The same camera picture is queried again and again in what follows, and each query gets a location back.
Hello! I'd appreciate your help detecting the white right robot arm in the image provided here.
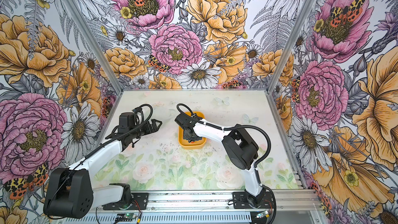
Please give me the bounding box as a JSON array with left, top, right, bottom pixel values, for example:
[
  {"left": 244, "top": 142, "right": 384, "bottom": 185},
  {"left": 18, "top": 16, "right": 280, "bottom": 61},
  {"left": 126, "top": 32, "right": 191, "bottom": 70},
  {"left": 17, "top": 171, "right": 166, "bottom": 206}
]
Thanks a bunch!
[{"left": 175, "top": 113, "right": 272, "bottom": 208}]

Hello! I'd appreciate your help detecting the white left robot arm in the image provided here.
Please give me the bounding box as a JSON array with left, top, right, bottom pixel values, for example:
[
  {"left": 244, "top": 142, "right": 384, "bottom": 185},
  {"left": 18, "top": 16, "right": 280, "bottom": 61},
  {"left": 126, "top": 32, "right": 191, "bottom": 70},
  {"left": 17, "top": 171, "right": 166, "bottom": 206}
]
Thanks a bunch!
[{"left": 43, "top": 112, "right": 162, "bottom": 219}]

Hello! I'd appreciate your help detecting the yellow plastic bin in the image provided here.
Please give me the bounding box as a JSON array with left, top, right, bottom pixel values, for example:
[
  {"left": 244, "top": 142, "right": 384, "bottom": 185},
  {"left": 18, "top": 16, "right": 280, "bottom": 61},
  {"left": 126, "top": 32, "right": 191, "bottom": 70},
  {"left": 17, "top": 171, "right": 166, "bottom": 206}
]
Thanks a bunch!
[{"left": 175, "top": 114, "right": 207, "bottom": 150}]

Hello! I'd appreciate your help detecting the green circuit board left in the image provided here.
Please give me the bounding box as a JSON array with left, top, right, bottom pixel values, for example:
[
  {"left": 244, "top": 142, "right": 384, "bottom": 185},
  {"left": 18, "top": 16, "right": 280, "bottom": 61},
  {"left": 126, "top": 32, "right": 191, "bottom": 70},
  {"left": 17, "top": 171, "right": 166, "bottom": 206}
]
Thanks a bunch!
[{"left": 115, "top": 213, "right": 140, "bottom": 222}]

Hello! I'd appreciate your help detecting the small circuit board right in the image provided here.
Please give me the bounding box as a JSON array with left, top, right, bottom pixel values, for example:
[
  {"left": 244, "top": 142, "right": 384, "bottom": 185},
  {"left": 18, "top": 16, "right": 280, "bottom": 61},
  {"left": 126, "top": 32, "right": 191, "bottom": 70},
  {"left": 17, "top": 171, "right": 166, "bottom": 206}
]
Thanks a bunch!
[{"left": 256, "top": 210, "right": 269, "bottom": 219}]

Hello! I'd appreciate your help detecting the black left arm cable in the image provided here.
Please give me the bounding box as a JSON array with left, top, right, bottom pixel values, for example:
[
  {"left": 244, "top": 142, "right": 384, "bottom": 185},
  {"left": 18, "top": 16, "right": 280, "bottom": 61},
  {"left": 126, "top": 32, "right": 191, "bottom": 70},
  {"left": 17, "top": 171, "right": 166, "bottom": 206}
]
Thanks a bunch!
[{"left": 46, "top": 103, "right": 154, "bottom": 218}]

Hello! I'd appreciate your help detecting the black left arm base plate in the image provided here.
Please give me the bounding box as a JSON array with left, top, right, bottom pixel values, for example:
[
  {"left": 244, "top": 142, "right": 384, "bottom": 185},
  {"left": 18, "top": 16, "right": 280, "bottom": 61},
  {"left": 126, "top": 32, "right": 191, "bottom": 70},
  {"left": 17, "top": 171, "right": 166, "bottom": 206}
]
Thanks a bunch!
[{"left": 103, "top": 192, "right": 149, "bottom": 211}]

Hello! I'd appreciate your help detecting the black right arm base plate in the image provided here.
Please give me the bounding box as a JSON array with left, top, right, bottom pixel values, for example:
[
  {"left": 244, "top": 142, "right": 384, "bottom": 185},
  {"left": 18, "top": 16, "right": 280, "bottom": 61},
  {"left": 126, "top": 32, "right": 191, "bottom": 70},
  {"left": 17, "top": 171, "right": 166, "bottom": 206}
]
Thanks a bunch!
[{"left": 232, "top": 190, "right": 276, "bottom": 209}]

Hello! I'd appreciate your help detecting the white ventilated cable duct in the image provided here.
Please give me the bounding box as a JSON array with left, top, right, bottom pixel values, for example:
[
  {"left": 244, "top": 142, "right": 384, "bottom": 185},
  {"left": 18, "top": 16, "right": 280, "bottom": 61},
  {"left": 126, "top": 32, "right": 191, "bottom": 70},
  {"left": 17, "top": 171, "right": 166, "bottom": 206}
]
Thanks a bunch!
[{"left": 59, "top": 212, "right": 252, "bottom": 224}]

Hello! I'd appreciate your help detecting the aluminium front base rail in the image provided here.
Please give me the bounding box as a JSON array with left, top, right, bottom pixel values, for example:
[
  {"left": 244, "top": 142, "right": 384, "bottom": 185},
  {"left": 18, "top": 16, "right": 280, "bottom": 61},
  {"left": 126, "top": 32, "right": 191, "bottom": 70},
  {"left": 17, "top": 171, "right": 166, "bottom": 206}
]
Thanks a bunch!
[{"left": 55, "top": 189, "right": 322, "bottom": 214}]

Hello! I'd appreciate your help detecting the left aluminium corner post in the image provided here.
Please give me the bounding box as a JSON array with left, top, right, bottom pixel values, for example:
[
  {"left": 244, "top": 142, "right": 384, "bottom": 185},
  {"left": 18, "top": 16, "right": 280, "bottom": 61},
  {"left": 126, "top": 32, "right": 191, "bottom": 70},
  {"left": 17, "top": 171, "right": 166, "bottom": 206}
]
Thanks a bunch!
[{"left": 62, "top": 0, "right": 123, "bottom": 95}]

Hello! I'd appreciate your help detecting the vertical aluminium corner post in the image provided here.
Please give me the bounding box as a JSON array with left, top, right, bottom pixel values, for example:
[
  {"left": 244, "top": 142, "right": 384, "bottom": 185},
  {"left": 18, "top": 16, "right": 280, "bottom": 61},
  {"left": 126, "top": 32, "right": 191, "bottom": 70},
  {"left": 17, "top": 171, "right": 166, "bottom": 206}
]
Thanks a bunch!
[{"left": 267, "top": 0, "right": 316, "bottom": 94}]

